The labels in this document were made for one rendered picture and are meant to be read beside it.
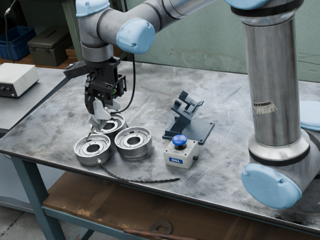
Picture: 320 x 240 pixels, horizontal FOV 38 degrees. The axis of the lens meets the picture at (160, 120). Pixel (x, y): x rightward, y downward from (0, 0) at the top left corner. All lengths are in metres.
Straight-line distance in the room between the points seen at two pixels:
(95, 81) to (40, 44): 2.07
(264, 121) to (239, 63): 2.15
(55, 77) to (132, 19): 1.14
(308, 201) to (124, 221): 0.63
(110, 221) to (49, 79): 0.83
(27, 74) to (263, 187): 1.35
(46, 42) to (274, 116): 2.51
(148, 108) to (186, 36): 1.60
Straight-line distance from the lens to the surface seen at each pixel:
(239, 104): 1.46
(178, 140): 1.21
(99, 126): 1.28
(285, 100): 0.82
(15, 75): 2.04
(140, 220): 1.48
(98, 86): 1.15
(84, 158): 1.29
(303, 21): 2.75
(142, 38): 1.00
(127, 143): 1.31
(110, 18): 1.03
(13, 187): 2.33
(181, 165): 1.23
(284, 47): 0.78
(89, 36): 1.08
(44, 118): 1.59
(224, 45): 2.97
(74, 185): 1.67
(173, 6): 1.04
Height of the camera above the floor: 1.60
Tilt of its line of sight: 34 degrees down
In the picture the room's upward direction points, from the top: 10 degrees counter-clockwise
